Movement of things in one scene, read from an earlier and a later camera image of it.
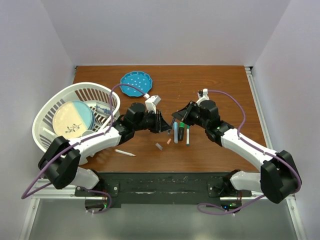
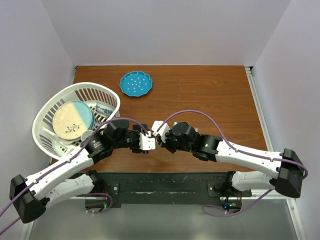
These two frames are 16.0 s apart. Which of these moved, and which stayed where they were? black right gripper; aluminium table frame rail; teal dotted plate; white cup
Moved: black right gripper
Stayed: white cup; aluminium table frame rail; teal dotted plate
